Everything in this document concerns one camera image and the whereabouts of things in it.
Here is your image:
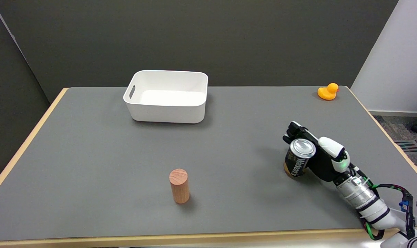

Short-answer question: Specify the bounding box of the black and white right hand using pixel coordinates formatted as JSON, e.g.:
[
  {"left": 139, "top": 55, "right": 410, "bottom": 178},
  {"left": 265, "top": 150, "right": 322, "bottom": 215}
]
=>
[{"left": 283, "top": 121, "right": 351, "bottom": 182}]

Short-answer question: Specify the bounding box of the black drink can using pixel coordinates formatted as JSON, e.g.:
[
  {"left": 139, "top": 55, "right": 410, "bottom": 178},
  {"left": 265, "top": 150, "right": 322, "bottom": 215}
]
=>
[{"left": 284, "top": 138, "right": 316, "bottom": 179}]

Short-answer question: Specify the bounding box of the yellow rubber duck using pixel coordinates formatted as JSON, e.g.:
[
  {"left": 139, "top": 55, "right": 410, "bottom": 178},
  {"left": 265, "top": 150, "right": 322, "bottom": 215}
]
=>
[{"left": 317, "top": 83, "right": 339, "bottom": 101}]

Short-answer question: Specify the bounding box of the floor vent grille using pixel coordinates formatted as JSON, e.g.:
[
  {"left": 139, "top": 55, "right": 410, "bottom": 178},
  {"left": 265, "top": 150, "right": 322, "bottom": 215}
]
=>
[{"left": 394, "top": 139, "right": 417, "bottom": 154}]

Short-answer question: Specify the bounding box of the wooden cylinder block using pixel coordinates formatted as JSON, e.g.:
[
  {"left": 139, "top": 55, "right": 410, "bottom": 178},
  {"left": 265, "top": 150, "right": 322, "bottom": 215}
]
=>
[{"left": 169, "top": 168, "right": 190, "bottom": 204}]

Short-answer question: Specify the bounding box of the white plastic bin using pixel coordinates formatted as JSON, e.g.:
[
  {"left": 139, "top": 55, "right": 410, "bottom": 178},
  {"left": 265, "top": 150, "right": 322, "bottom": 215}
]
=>
[{"left": 123, "top": 70, "right": 209, "bottom": 124}]

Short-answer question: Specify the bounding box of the black and green cable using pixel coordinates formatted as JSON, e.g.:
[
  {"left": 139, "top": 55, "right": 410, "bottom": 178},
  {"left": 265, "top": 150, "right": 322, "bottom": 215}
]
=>
[{"left": 349, "top": 165, "right": 417, "bottom": 241}]

